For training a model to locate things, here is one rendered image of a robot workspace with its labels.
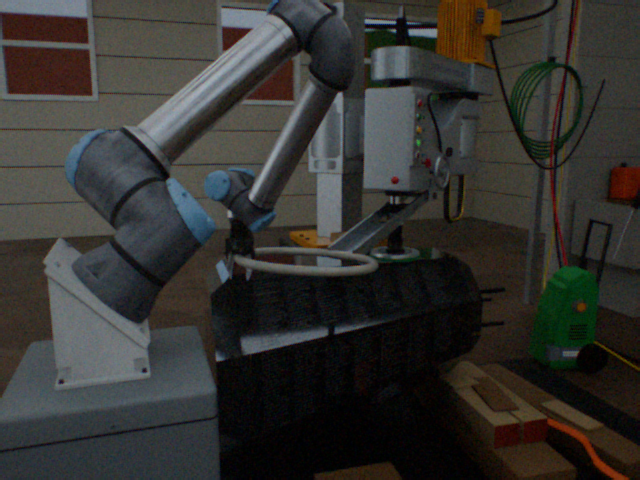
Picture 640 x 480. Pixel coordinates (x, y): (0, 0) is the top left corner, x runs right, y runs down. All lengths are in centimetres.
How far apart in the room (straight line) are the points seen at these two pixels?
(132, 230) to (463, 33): 210
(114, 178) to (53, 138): 707
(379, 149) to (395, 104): 19
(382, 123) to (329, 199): 90
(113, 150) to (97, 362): 44
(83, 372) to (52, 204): 720
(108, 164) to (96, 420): 51
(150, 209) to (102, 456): 48
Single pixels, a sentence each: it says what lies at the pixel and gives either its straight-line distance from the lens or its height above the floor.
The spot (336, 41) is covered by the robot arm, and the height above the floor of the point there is 156.
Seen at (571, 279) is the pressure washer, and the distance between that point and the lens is 341.
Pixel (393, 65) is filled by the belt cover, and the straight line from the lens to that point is 223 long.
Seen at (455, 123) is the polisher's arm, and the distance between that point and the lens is 265.
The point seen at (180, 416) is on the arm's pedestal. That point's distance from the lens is 111.
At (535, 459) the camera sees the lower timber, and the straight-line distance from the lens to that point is 232.
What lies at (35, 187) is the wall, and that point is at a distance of 832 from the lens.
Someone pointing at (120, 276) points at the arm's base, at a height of 106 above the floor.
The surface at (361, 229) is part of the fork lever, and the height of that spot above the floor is 97.
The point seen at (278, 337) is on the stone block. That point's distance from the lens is 198.
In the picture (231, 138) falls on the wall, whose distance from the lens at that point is 829.
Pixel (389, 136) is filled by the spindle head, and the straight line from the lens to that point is 224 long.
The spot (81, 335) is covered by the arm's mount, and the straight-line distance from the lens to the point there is 114.
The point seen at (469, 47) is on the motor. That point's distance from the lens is 287.
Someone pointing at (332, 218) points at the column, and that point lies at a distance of 304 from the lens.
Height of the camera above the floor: 132
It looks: 10 degrees down
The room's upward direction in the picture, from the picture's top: straight up
